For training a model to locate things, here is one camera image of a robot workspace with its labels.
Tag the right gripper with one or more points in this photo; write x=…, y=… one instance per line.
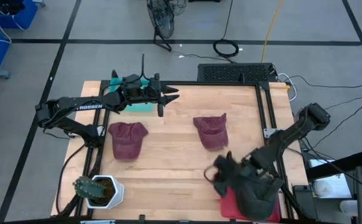
x=258, y=168

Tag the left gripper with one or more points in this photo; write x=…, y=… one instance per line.
x=143, y=93

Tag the maroon cap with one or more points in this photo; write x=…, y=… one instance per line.
x=212, y=130
x=126, y=140

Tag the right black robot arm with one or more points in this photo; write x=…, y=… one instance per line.
x=311, y=116

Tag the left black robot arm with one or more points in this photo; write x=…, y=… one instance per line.
x=84, y=107

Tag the teal plastic bin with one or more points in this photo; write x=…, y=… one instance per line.
x=140, y=108

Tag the pink plastic bin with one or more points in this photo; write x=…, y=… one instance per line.
x=229, y=208

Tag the black tablet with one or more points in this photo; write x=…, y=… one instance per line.
x=303, y=200

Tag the black computer case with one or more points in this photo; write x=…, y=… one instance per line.
x=230, y=73

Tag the black floor fan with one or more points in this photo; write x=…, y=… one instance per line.
x=160, y=17

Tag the black desk bar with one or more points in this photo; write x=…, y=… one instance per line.
x=339, y=165

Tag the white hexagonal plant pot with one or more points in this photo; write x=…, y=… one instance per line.
x=117, y=199

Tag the green cactus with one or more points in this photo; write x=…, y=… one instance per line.
x=89, y=188

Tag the black equipment bundle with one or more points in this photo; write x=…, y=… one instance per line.
x=11, y=6

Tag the black table frame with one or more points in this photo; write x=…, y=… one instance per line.
x=199, y=83

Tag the silver mounting bracket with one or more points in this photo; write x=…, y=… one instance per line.
x=268, y=133

